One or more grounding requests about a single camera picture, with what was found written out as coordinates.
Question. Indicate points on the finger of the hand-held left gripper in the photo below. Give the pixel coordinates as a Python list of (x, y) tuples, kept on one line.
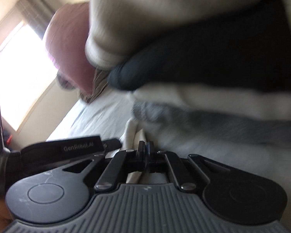
[(51, 154)]

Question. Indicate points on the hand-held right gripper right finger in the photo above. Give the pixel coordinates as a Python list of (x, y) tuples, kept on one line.
[(149, 155)]

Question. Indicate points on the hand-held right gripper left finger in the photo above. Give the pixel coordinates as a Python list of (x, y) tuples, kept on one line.
[(142, 155)]

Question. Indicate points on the folded grey garment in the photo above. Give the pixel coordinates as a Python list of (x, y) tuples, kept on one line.
[(184, 123)]

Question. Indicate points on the grey bed sheet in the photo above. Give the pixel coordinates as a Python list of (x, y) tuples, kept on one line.
[(99, 116)]

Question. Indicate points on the window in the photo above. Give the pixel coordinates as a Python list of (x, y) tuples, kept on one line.
[(19, 77)]

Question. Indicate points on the large pink velvet pillow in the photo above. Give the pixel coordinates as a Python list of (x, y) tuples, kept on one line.
[(68, 43)]

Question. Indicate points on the folded black garment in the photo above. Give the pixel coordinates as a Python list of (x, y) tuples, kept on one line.
[(208, 58)]

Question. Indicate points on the grey patterned curtain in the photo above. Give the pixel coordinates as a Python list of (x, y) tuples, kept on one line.
[(38, 2)]

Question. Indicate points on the folded cream ribbed garment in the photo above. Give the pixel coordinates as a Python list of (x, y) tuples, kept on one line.
[(160, 12)]

